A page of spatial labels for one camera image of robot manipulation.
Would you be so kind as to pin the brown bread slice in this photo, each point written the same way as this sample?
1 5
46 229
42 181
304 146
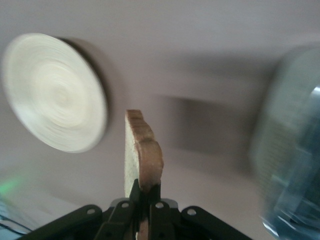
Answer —
142 150

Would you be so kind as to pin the round wooden plate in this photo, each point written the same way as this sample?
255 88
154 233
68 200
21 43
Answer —
55 95

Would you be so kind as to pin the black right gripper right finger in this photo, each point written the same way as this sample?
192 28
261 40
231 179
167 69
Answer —
160 220

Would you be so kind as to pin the beige chrome two-slot toaster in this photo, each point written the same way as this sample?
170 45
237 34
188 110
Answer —
287 150

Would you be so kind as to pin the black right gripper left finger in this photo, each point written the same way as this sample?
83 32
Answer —
120 220

